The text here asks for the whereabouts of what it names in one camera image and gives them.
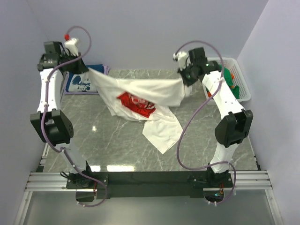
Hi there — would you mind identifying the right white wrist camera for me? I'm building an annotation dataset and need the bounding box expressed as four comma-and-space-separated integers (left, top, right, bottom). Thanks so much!
173, 51, 190, 70

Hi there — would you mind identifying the aluminium extrusion rail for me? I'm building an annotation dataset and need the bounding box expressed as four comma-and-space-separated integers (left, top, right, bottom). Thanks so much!
25, 171, 273, 192

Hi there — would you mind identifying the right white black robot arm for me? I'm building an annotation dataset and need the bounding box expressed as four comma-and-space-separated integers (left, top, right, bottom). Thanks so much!
173, 47, 253, 187

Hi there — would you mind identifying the white plastic basket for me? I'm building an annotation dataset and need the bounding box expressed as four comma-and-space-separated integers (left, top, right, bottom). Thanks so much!
202, 57, 252, 106

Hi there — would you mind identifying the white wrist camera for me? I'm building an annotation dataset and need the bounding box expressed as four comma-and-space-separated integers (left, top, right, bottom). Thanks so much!
64, 34, 80, 57
173, 51, 190, 70

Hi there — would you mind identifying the white t-shirt red print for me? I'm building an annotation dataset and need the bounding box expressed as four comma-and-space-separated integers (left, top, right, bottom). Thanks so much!
88, 68, 192, 154

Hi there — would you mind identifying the green t-shirt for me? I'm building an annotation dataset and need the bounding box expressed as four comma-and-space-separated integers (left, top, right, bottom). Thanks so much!
220, 67, 240, 100

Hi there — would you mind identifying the folded lilac t-shirt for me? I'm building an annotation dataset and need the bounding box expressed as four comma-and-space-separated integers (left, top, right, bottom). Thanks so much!
63, 65, 111, 96

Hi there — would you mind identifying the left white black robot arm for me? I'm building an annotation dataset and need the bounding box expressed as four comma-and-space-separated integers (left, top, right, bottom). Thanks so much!
30, 38, 95, 188

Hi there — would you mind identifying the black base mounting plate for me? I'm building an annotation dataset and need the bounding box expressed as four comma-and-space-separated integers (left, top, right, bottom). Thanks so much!
66, 170, 233, 199

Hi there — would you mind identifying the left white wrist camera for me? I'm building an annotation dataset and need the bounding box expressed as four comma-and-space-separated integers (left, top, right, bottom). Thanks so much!
64, 34, 80, 57

